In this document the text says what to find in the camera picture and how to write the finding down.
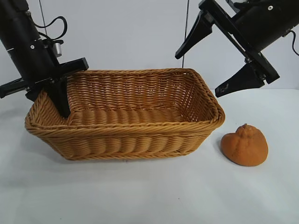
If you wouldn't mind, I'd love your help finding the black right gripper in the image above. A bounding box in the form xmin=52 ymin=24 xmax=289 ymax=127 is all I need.
xmin=174 ymin=0 xmax=299 ymax=98

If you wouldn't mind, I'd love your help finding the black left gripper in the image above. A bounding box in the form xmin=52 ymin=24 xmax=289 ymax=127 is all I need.
xmin=0 ymin=37 xmax=89 ymax=119

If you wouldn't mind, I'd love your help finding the bumpy orange fruit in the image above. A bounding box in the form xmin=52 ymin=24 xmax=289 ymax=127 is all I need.
xmin=221 ymin=123 xmax=269 ymax=167

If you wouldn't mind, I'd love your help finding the woven wicker basket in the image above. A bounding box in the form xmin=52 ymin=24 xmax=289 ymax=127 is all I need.
xmin=24 ymin=67 xmax=226 ymax=161

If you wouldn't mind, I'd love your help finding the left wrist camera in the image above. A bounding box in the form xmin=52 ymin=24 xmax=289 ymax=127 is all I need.
xmin=43 ymin=38 xmax=64 ymax=62

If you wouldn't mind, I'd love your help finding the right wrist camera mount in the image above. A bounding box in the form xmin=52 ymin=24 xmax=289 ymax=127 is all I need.
xmin=228 ymin=0 xmax=248 ymax=11

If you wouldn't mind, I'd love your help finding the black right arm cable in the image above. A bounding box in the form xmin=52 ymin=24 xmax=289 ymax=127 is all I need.
xmin=285 ymin=29 xmax=299 ymax=56

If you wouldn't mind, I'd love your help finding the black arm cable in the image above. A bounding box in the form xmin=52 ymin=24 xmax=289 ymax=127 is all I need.
xmin=32 ymin=16 xmax=69 ymax=42
xmin=285 ymin=29 xmax=299 ymax=56

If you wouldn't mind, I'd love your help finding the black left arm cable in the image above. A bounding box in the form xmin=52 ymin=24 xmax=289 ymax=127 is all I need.
xmin=32 ymin=16 xmax=69 ymax=42

